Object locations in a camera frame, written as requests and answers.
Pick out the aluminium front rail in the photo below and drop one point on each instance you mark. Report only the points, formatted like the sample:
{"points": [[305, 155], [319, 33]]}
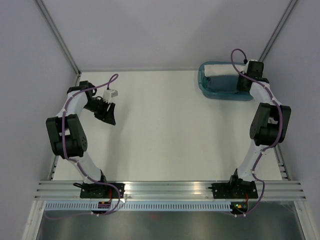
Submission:
{"points": [[167, 191]]}

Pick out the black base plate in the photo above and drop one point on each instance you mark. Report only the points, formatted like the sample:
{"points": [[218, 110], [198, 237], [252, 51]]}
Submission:
{"points": [[222, 191], [98, 191]]}

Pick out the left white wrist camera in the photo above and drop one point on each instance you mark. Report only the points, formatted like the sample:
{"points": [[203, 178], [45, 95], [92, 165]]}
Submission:
{"points": [[109, 94]]}

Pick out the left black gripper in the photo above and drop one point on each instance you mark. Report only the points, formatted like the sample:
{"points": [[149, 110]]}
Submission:
{"points": [[108, 117]]}

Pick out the blue-grey t shirt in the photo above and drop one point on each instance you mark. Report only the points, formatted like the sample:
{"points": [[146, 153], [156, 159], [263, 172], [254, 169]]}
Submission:
{"points": [[226, 84]]}

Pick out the white rolled t shirt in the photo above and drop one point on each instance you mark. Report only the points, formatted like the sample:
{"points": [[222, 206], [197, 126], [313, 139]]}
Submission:
{"points": [[215, 70]]}

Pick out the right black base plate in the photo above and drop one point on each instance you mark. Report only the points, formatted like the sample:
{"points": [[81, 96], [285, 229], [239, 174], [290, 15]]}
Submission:
{"points": [[222, 191]]}

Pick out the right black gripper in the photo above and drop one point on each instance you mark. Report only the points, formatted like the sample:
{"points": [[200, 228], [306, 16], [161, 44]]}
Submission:
{"points": [[239, 86]]}

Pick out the teal plastic basket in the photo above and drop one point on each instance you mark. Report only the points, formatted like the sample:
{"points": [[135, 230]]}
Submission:
{"points": [[202, 81]]}

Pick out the aluminium frame post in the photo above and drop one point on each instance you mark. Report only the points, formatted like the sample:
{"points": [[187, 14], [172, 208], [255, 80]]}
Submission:
{"points": [[57, 35], [278, 29]]}

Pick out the right aluminium frame post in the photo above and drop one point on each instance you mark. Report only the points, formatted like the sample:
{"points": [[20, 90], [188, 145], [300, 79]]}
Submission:
{"points": [[278, 29]]}

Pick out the light blue cable duct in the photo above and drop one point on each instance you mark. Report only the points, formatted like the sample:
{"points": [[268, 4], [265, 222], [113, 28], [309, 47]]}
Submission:
{"points": [[215, 206]]}

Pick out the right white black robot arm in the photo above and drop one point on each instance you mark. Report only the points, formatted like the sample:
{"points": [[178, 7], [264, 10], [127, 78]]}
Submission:
{"points": [[268, 128]]}

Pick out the left aluminium frame post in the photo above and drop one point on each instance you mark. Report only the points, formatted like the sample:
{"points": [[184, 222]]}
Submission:
{"points": [[57, 35]]}

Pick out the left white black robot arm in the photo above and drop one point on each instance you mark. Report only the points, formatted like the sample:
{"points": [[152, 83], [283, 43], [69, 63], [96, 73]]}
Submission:
{"points": [[68, 139]]}

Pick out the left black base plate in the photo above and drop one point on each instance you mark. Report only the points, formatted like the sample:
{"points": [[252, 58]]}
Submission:
{"points": [[98, 191]]}

